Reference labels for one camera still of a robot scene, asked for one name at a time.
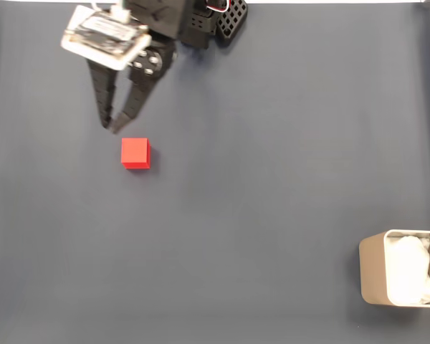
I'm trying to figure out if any red cube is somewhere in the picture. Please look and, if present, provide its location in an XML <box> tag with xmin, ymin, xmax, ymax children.
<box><xmin>120</xmin><ymin>137</ymin><xmax>152</xmax><ymax>170</ymax></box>

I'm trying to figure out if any beige box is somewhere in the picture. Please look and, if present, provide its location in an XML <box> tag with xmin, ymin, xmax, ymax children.
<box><xmin>358</xmin><ymin>229</ymin><xmax>430</xmax><ymax>308</ymax></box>

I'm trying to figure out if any grey table mat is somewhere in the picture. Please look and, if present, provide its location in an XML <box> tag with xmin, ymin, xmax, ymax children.
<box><xmin>0</xmin><ymin>2</ymin><xmax>430</xmax><ymax>344</ymax></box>

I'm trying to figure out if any white crumpled tissue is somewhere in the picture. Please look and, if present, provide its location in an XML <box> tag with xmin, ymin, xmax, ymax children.
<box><xmin>388</xmin><ymin>234</ymin><xmax>430</xmax><ymax>305</ymax></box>

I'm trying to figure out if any white red servo cable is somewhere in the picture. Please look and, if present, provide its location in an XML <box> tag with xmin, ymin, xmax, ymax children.
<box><xmin>203</xmin><ymin>0</ymin><xmax>232</xmax><ymax>14</ymax></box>

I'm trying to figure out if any white camera board mount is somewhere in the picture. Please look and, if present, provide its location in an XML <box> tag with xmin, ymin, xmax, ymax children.
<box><xmin>59</xmin><ymin>4</ymin><xmax>153</xmax><ymax>71</ymax></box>

